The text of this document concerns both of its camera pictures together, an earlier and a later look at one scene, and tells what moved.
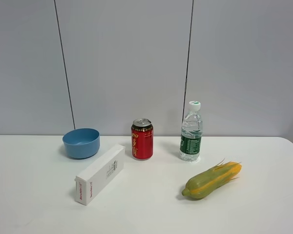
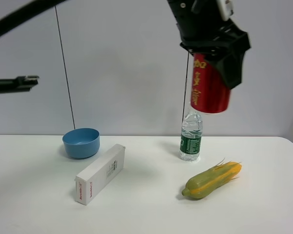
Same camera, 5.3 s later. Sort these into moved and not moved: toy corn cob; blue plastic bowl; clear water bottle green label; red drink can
Moved: red drink can
Not moved: blue plastic bowl; clear water bottle green label; toy corn cob
